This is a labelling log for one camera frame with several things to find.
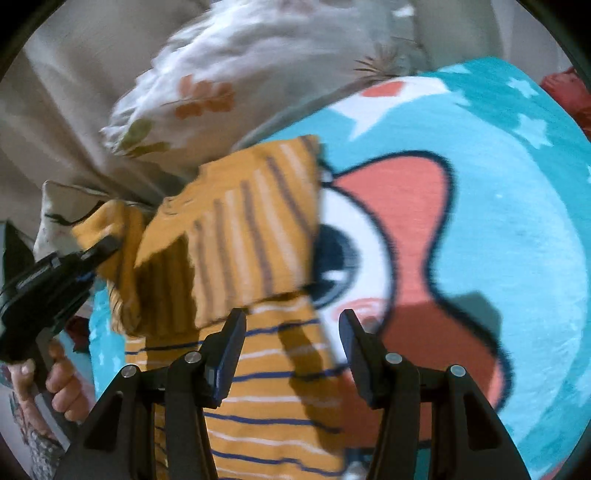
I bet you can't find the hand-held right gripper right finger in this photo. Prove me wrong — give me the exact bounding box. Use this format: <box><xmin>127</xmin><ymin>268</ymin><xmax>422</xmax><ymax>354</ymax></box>
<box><xmin>338</xmin><ymin>308</ymin><xmax>532</xmax><ymax>480</ymax></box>

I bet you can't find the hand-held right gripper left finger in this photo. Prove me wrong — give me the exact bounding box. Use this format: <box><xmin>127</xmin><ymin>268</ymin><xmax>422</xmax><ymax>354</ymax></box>
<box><xmin>53</xmin><ymin>308</ymin><xmax>247</xmax><ymax>480</ymax></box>

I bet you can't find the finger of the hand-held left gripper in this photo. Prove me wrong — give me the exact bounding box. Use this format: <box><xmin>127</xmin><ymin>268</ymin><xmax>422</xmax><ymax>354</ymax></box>
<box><xmin>78</xmin><ymin>234</ymin><xmax>122</xmax><ymax>274</ymax></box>

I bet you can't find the yellow striped small shirt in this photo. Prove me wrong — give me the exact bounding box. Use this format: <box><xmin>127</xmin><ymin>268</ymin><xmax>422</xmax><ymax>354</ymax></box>
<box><xmin>71</xmin><ymin>135</ymin><xmax>352</xmax><ymax>480</ymax></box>

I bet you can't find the person's left hand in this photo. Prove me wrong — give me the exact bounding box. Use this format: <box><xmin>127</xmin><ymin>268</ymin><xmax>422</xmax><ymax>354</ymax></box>
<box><xmin>8</xmin><ymin>340</ymin><xmax>90</xmax><ymax>437</ymax></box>

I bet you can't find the cream leaf-print cushion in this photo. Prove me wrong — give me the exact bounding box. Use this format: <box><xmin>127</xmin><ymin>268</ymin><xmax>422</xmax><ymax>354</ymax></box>
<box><xmin>34</xmin><ymin>180</ymin><xmax>155</xmax><ymax>268</ymax></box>

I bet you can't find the grey patterned cloth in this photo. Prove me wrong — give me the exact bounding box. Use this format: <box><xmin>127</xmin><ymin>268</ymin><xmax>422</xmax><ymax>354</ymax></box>
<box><xmin>21</xmin><ymin>427</ymin><xmax>72</xmax><ymax>480</ymax></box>

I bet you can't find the beige bed sheet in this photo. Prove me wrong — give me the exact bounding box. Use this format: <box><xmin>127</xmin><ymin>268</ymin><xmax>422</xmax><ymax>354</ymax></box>
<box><xmin>0</xmin><ymin>0</ymin><xmax>568</xmax><ymax>259</ymax></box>

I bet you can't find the teal printed blanket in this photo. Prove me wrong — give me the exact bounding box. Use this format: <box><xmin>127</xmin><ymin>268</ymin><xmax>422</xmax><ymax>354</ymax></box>
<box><xmin>88</xmin><ymin>58</ymin><xmax>587</xmax><ymax>480</ymax></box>

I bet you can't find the white leaf-print pillow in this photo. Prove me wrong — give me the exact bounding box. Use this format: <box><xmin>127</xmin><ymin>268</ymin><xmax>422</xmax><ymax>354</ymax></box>
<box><xmin>100</xmin><ymin>0</ymin><xmax>430</xmax><ymax>160</ymax></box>

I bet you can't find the red cloth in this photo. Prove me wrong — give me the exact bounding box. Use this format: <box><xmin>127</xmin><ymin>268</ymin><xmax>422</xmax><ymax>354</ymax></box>
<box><xmin>540</xmin><ymin>67</ymin><xmax>591</xmax><ymax>139</ymax></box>

